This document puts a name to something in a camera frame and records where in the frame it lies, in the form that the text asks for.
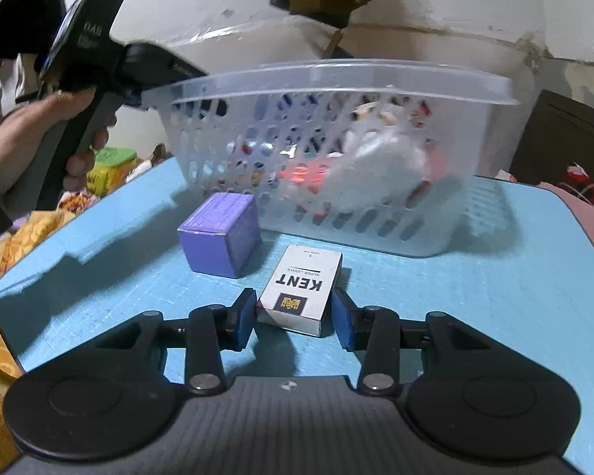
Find person's left hand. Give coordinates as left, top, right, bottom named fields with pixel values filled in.
left=0, top=88, right=116, bottom=195

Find white-haired plush doll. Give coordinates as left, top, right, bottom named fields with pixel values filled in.
left=341, top=102, right=428, bottom=164

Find pink tissue pack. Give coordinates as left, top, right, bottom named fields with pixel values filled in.
left=279, top=162, right=329, bottom=194

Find dark wooden headboard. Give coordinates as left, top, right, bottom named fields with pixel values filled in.
left=510, top=90, right=594, bottom=184

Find small white snack packet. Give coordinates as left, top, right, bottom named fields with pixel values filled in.
left=125, top=158, right=161, bottom=183

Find white Kent cigarette box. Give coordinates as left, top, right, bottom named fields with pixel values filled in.
left=256, top=245, right=343, bottom=337

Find green yellow tin box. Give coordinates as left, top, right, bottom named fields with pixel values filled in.
left=86, top=147, right=137, bottom=198

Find red black plaid blanket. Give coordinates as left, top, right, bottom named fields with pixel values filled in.
left=559, top=163, right=594, bottom=206

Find purple cube box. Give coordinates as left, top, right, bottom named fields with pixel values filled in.
left=177, top=192, right=261, bottom=279

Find white bottle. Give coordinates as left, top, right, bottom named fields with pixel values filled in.
left=320, top=127, right=430, bottom=212

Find clear plastic perforated basket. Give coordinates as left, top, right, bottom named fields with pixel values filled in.
left=142, top=59, right=516, bottom=257

